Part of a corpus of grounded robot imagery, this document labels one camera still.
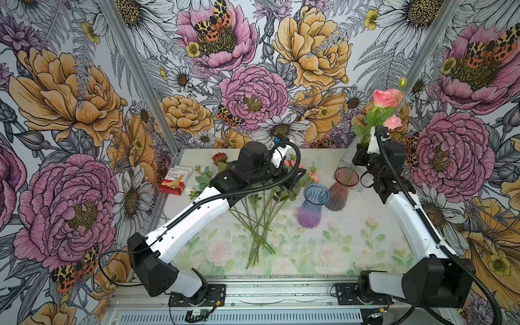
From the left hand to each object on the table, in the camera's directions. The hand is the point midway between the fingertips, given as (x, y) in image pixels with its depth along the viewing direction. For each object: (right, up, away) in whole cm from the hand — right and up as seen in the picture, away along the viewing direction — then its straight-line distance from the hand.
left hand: (292, 170), depth 68 cm
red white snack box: (-54, -6, +34) cm, 64 cm away
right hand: (+25, +9, +11) cm, 29 cm away
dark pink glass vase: (+22, -12, +20) cm, 32 cm away
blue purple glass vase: (+11, -10, +14) cm, 21 cm away
